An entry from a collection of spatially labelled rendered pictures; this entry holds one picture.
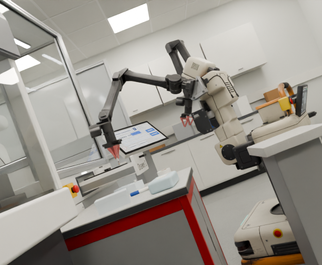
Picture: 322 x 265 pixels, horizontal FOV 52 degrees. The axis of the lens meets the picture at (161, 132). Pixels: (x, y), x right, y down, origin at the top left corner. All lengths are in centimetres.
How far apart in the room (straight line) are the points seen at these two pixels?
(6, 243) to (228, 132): 156
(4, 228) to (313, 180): 113
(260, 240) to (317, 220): 59
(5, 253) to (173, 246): 60
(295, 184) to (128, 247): 71
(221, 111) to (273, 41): 406
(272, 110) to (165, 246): 112
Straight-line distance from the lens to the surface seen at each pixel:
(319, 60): 627
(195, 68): 214
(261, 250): 205
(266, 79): 590
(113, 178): 179
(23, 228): 86
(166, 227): 118
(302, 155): 145
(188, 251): 120
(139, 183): 160
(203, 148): 488
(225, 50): 548
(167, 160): 487
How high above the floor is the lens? 91
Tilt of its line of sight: 2 degrees up
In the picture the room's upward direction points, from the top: 22 degrees counter-clockwise
